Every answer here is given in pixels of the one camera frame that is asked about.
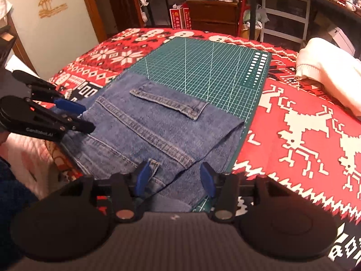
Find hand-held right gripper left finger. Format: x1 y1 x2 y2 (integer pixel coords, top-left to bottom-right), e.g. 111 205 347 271
60 160 152 222

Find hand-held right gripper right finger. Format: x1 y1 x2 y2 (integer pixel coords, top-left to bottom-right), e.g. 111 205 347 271
200 162 294 222

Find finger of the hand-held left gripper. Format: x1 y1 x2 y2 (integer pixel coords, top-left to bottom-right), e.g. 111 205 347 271
25 98 96 135
11 69 87 115

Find blue denim shorts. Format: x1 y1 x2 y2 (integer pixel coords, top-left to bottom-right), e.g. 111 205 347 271
50 70 246 213

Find pink quilted bedding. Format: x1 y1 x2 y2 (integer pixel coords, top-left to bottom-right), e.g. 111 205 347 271
0 132 60 201

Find red patterned blanket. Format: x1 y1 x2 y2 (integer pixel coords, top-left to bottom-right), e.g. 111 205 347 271
45 27 361 269

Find brown wooden door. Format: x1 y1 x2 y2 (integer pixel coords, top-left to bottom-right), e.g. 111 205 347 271
77 0 146 43

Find green cutting mat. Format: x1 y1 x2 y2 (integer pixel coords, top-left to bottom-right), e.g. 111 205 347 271
119 36 272 213

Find red printed carton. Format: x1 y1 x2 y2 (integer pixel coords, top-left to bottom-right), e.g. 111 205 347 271
182 4 193 30
169 5 184 30

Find brown paper bag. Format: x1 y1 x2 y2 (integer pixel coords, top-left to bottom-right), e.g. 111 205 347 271
248 28 262 42

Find brown wooden drawer cabinet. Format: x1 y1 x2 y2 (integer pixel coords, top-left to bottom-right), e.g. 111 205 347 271
185 0 241 36

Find white plastic bag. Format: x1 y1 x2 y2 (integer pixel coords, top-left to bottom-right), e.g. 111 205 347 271
242 8 269 30

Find white knit sweater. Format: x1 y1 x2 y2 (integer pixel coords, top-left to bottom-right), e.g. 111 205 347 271
295 37 361 121

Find white plastic drawer unit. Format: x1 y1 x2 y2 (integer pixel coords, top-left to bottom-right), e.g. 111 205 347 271
259 0 311 45

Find white shoe box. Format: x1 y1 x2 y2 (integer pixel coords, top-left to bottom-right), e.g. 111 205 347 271
326 26 356 56

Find brown wooden frame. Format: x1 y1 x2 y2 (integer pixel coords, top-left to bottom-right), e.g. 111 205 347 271
5 11 38 74

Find red mop handle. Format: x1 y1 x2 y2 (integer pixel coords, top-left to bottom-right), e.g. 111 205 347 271
236 0 249 38

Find black metal frame desk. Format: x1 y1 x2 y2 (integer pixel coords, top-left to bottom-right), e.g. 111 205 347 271
248 0 361 43

